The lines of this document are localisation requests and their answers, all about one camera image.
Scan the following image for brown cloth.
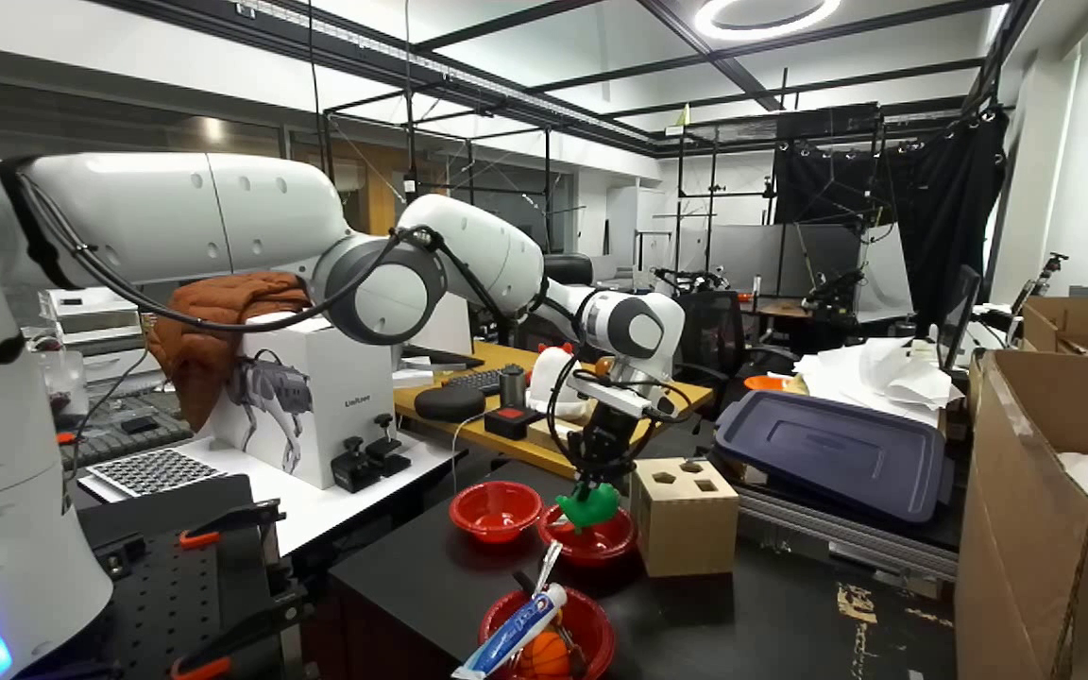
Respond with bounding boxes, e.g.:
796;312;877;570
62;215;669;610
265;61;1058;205
143;268;310;431

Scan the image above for black curtain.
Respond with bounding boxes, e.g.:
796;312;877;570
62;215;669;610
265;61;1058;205
770;105;1013;332

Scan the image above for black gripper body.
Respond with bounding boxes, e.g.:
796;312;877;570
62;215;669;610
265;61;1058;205
572;408;650;467

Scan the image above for white printer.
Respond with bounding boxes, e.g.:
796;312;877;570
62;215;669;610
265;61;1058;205
38;279;146;385

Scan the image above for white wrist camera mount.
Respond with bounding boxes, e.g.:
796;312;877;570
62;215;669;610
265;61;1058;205
558;374;655;421

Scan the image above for orange bowl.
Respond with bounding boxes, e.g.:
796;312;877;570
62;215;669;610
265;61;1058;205
740;371;810;395

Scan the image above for black game controller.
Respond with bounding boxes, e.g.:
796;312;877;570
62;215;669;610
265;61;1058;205
328;431;416;493

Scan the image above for wooden shape sorter box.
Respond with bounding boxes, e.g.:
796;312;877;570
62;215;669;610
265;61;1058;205
625;453;740;580

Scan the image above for large brown cardboard box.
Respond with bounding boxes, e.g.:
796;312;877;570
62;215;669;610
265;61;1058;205
951;346;1088;680

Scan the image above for black clamp rack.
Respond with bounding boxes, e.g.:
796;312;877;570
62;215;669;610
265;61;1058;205
68;470;310;680

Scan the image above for black mug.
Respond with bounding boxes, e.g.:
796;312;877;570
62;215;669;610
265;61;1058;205
500;362;534;408

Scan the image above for orange fruit toy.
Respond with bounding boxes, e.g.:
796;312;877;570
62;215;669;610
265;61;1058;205
523;627;577;680

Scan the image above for white box with dog print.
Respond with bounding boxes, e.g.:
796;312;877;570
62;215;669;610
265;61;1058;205
209;312;401;491

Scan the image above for green plush toy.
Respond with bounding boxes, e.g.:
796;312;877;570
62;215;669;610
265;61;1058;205
554;479;626;531

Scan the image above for black office chair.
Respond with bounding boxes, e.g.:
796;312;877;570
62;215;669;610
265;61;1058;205
539;254;601;287

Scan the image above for white workbench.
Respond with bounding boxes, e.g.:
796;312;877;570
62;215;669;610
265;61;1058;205
77;419;463;559

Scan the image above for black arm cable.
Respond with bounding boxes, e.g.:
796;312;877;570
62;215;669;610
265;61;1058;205
0;156;699;487

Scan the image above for red plastic bowl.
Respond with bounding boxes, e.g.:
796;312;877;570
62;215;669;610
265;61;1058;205
447;474;553;552

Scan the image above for red bowl with spoon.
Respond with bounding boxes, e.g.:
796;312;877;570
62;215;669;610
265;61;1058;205
537;503;643;570

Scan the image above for red bowl with toothpaste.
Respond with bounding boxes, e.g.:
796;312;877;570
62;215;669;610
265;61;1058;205
479;585;619;680

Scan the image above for white blue toothpaste tube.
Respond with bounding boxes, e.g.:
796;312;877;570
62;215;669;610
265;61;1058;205
451;580;572;680

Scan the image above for thin white stick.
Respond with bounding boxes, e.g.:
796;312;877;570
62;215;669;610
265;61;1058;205
531;536;572;599

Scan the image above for wooden desk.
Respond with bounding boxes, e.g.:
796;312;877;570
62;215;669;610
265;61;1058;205
391;341;718;482

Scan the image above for round ceiling ring light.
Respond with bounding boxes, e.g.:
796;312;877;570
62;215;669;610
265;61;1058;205
693;0;845;46

